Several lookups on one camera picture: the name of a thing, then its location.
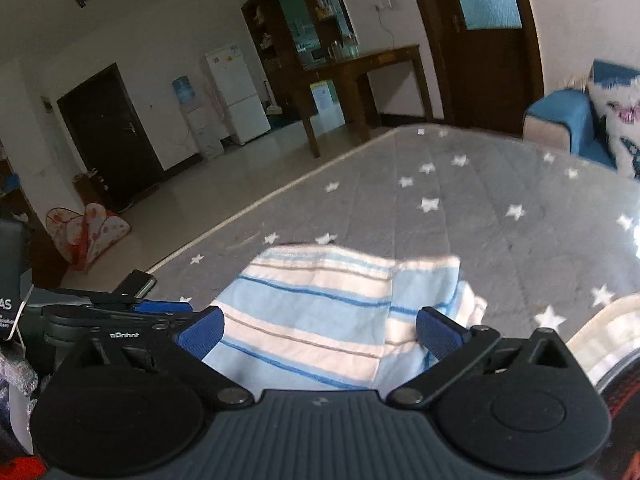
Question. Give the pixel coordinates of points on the dark entrance door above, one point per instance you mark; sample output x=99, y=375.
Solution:
x=110, y=135

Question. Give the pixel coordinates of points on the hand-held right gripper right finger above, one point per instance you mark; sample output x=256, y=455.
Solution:
x=440, y=332

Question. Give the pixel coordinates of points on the green and white box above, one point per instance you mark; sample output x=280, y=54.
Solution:
x=322, y=97

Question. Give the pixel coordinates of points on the dark smartphone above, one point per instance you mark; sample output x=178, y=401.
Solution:
x=136, y=284

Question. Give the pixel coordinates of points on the white mop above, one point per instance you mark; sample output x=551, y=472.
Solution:
x=274, y=106

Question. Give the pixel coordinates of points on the brown door with frosted glass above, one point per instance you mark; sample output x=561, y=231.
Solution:
x=480, y=75

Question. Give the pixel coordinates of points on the blue sofa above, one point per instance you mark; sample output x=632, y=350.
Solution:
x=560, y=120

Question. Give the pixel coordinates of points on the white wall socket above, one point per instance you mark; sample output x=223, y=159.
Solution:
x=385, y=5

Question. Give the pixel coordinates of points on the butterfly print pillow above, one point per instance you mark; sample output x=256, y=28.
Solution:
x=620, y=130

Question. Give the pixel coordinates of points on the white water dispenser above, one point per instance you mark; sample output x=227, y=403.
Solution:
x=197, y=130

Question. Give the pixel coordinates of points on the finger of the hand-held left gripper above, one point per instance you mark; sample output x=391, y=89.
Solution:
x=160, y=306
x=70, y=320

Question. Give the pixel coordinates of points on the set of clear glasses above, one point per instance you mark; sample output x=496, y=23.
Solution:
x=345, y=47

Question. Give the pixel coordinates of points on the blue striped garment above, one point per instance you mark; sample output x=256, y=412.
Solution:
x=310, y=310

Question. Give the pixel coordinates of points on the pink play tent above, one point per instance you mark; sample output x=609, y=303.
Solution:
x=90, y=237

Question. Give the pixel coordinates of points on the dark wooden display cabinet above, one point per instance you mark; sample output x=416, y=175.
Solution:
x=300, y=10

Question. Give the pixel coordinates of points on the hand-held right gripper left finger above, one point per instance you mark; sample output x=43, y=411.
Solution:
x=202, y=332

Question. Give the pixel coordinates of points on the dark wooden console table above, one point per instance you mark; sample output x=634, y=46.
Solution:
x=380, y=57

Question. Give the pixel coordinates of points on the white refrigerator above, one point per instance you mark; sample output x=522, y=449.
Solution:
x=240, y=100

